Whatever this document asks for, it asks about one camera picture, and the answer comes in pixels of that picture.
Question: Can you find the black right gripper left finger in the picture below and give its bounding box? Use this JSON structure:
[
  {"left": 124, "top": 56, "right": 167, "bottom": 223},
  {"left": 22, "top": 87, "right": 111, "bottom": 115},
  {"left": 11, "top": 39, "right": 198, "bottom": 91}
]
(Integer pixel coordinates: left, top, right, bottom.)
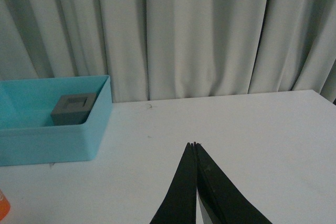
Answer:
[{"left": 151, "top": 143, "right": 197, "bottom": 224}]

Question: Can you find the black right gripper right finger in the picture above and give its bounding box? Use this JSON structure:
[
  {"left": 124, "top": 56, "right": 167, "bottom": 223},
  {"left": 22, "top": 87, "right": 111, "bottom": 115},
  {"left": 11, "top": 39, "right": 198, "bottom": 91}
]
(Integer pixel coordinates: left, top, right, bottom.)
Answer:
[{"left": 195, "top": 143, "right": 270, "bottom": 223}]

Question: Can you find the gray block with square hole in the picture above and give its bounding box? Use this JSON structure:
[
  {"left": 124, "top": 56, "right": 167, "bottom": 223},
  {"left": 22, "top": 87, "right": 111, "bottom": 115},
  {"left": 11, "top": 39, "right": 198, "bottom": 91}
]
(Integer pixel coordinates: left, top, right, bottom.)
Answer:
[{"left": 50, "top": 93, "right": 97, "bottom": 126}]

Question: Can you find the orange cylinder part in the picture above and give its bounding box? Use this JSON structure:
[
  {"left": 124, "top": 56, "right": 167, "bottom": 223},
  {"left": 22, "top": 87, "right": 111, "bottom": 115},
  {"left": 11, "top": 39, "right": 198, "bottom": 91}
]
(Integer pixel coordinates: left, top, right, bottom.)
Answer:
[{"left": 0, "top": 190, "right": 10, "bottom": 220}]

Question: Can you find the light blue plastic box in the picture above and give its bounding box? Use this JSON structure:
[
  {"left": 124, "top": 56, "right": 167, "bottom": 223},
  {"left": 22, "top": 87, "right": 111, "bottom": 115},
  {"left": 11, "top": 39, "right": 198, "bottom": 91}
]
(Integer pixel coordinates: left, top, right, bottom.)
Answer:
[{"left": 1, "top": 76, "right": 112, "bottom": 166}]

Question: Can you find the white pleated curtain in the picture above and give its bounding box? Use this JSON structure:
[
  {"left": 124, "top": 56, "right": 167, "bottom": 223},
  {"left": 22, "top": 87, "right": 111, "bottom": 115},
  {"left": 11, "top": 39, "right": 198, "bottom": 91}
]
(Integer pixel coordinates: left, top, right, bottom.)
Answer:
[{"left": 1, "top": 0, "right": 335, "bottom": 102}]

